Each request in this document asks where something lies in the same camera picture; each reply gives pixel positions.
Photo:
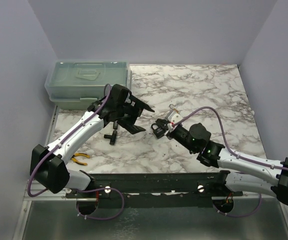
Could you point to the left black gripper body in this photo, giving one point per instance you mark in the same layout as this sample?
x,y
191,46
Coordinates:
x,y
127,110

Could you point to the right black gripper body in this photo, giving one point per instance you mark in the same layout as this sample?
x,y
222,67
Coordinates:
x,y
177,134

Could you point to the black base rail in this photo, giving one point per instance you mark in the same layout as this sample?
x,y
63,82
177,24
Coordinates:
x,y
158,190

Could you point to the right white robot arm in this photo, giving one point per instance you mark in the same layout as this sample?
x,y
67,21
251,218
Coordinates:
x,y
246,173

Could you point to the aluminium extrusion rail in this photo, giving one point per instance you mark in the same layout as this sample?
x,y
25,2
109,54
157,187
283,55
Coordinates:
x,y
47,195

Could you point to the black padlock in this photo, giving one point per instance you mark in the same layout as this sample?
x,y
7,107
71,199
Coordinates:
x,y
159,128

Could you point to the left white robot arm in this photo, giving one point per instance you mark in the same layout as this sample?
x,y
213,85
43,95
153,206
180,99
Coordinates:
x,y
48,163

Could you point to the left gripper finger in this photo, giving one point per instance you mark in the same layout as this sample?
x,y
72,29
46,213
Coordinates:
x,y
140,104
129,125

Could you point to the green translucent plastic toolbox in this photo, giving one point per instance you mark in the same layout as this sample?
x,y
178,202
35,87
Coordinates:
x,y
75,84

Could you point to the brass padlock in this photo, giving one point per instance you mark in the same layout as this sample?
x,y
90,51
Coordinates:
x,y
173,108

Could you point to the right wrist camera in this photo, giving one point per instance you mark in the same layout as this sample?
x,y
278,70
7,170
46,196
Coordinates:
x,y
172,117

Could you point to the black socket tool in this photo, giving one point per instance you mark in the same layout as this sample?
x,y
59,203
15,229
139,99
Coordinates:
x,y
112,137

